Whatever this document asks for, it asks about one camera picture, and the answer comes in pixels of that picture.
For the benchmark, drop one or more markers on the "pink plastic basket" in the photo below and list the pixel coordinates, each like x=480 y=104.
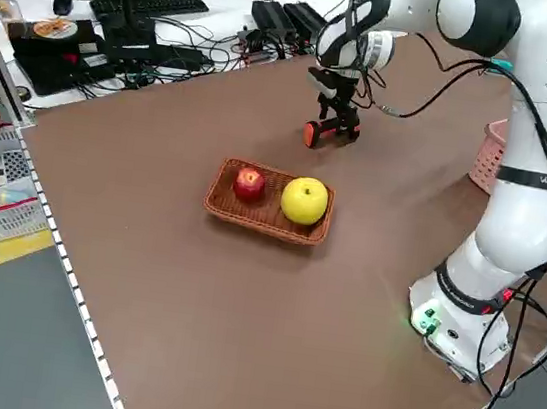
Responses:
x=486 y=162

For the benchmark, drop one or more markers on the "aluminium frame post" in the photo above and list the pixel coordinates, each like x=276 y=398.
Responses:
x=3 y=73

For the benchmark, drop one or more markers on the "yellow apple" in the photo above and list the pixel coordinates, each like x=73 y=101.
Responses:
x=304 y=201

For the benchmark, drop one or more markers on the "yellow paper sheet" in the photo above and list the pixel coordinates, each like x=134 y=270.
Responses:
x=15 y=248

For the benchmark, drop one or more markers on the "red apple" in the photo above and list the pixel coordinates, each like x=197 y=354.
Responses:
x=249 y=186

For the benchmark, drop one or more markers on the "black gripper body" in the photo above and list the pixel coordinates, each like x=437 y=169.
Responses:
x=343 y=90

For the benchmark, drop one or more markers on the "brown wicker basket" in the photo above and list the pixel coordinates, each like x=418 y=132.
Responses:
x=266 y=224

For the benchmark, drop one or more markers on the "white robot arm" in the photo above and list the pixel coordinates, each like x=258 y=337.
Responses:
x=541 y=124

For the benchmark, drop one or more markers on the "black power supply box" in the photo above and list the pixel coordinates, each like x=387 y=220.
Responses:
x=305 y=17
x=273 y=15

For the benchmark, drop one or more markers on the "black laptop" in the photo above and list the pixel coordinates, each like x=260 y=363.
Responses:
x=55 y=65

